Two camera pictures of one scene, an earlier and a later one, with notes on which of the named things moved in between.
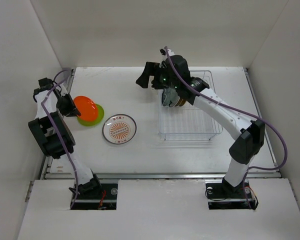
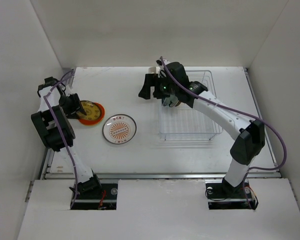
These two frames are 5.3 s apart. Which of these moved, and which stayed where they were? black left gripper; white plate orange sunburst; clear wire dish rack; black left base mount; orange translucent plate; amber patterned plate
Moved: orange translucent plate; amber patterned plate
Stayed: black left base mount; black left gripper; clear wire dish rack; white plate orange sunburst
